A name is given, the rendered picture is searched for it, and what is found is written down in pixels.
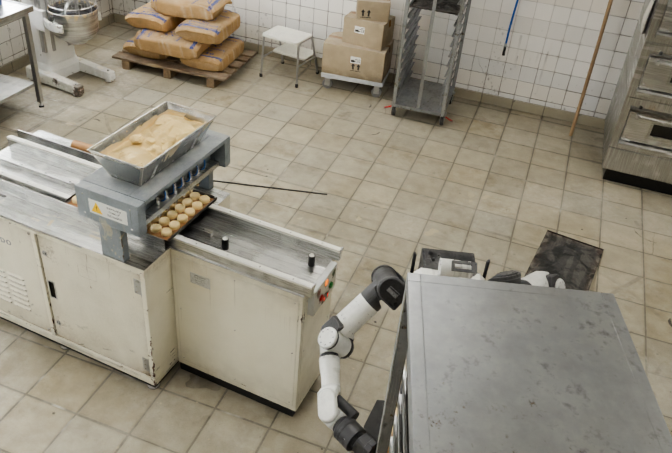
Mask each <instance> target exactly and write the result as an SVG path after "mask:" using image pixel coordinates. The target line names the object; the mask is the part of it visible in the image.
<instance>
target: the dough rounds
mask: <svg viewBox="0 0 672 453"><path fill-rule="evenodd" d="M212 200H213V198H210V197H209V196H207V195H201V194H199V193H198V192H189V191H188V192H187V193H186V195H185V198H184V199H182V198H181V197H180V198H179V199H178V202H177V204H176V205H174V204H172V205H171V206H170V209H169V211H168V212H166V211H163V212H162V215H161V217H160V218H157V217H156V218H155V219H153V220H152V221H151V222H150V223H149V224H147V233H148V234H151V235H154V236H156V237H159V238H162V239H164V240H168V239H169V238H170V237H171V236H172V235H173V234H174V233H176V232H177V231H178V230H179V229H180V228H181V227H182V226H184V225H185V224H186V223H187V222H188V221H189V220H190V219H192V218H193V217H194V216H195V215H196V214H197V213H198V212H200V211H201V210H202V209H203V208H204V207H205V206H206V205H208V204H209V203H210V202H211V201H212ZM67 204H70V205H72V206H75V207H78V206H77V200H76V196H74V197H73V198H72V201H70V202H69V203H67Z"/></svg>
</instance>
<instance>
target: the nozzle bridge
mask: <svg viewBox="0 0 672 453"><path fill-rule="evenodd" d="M204 159H205V169H204V170H199V175H196V176H192V180H191V181H188V182H184V187H181V188H178V189H177V188H176V189H177V192H176V193H173V194H172V195H168V197H169V198H168V199H167V200H165V201H162V202H160V206H156V205H155V198H156V197H157V196H158V195H159V196H160V199H161V200H164V194H163V191H165V190H166V189H168V193H172V184H174V183H176V186H178V187H180V178H181V177H184V180H186V181H187V180H188V177H187V173H188V172H189V171H190V170H191V171H192V174H194V175H195V166H197V165H199V168H201V169H203V168H204V161H203V160H204ZM229 164H230V136H228V135H225V134H222V133H218V132H215V131H212V130H209V129H208V130H207V132H206V133H205V135H204V137H203V139H202V140H201V142H200V143H198V144H197V145H196V146H194V147H193V148H192V149H190V150H189V151H188V152H186V153H185V154H183V155H182V156H181V157H179V158H178V159H177V160H175V161H174V162H173V163H171V164H170V165H169V166H167V167H166V168H164V169H163V170H162V171H160V172H159V173H158V174H156V175H155V176H154V177H152V178H151V179H149V180H148V181H147V182H145V183H144V184H143V185H141V186H138V185H135V184H132V183H129V182H126V181H123V180H120V179H117V178H114V177H112V176H110V175H109V173H108V172H107V171H106V170H105V169H104V168H103V166H102V167H101V168H99V169H98V170H96V171H95V172H93V173H92V174H90V175H88V176H87V177H85V178H84V179H83V180H81V181H79V182H78V183H76V184H75V185H74V187H75V193H76V200H77V206H78V212H79V215H80V216H83V217H86V218H88V219H91V220H94V221H96V222H98V225H99V232H100V239H101V246H102V253H103V255H105V256H107V257H110V258H112V259H115V260H118V261H120V262H123V263H125V262H126V261H127V260H129V259H130V256H129V247H128V238H127V233H128V234H131V235H134V236H136V237H139V238H141V237H142V236H143V235H145V234H146V233H147V224H149V223H150V222H151V221H152V220H153V219H155V218H156V217H157V216H158V215H160V214H161V213H162V212H163V211H165V210H166V209H167V208H168V207H169V206H171V205H172V204H173V203H174V202H176V201H177V200H178V199H179V198H180V197H182V196H183V195H184V194H185V193H187V192H188V191H189V190H190V189H192V188H193V187H194V186H196V184H198V183H199V182H200V181H201V182H200V185H199V186H197V187H199V188H202V189H205V190H208V191H210V190H211V189H212V188H213V171H214V170H215V169H216V168H217V167H219V166H222V167H227V166H228V165H229Z"/></svg>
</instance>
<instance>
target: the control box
mask: <svg viewBox="0 0 672 453"><path fill-rule="evenodd" d="M335 269H336V271H337V263H336V262H333V261H331V262H330V263H329V265H328V266H327V267H326V269H325V270H324V271H323V273H322V274H321V275H320V277H319V278H318V279H317V281H316V282H315V283H316V287H315V288H314V295H313V297H312V298H309V297H308V309H307V314H308V315H310V316H314V315H315V313H316V312H317V310H318V309H319V308H320V306H321V305H322V304H323V303H324V301H325V300H326V295H327V293H328V295H329V294H330V292H331V291H332V289H333V288H334V287H335V281H336V271H335V274H334V276H333V271H334V270H335ZM327 279H328V284H327V285H326V286H325V283H326V280H327ZM331 282H333V286H332V288H329V285H330V283H331ZM319 290H321V292H320V295H319V296H318V291H319ZM322 294H323V295H324V297H325V299H324V301H323V300H322V301H320V297H321V295H322Z"/></svg>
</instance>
